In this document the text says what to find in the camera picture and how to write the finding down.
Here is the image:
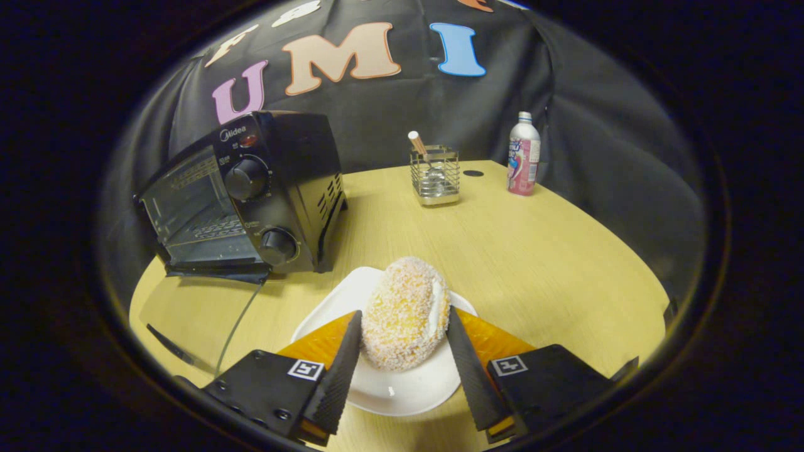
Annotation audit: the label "white plate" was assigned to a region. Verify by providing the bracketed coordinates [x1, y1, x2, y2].
[291, 266, 479, 417]

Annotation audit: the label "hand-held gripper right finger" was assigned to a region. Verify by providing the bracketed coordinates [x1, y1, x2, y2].
[445, 306, 616, 444]

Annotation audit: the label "pink and white bottle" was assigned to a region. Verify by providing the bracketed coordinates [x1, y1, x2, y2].
[507, 112, 541, 196]

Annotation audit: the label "black toaster oven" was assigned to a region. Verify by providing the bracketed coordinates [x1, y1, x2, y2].
[133, 110, 348, 283]

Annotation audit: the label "sugar-coated bread roll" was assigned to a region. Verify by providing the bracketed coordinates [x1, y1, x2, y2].
[361, 256, 451, 371]

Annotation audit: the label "wooden-handled utensil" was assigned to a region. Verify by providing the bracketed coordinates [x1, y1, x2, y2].
[408, 131, 440, 170]

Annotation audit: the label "wire mesh utensil holder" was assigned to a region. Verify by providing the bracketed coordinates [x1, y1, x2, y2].
[410, 145, 460, 207]

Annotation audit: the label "thin power cable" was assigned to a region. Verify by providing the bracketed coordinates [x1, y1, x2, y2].
[214, 279, 266, 377]

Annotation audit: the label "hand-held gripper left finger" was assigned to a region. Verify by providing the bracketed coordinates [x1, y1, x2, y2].
[200, 309, 364, 448]

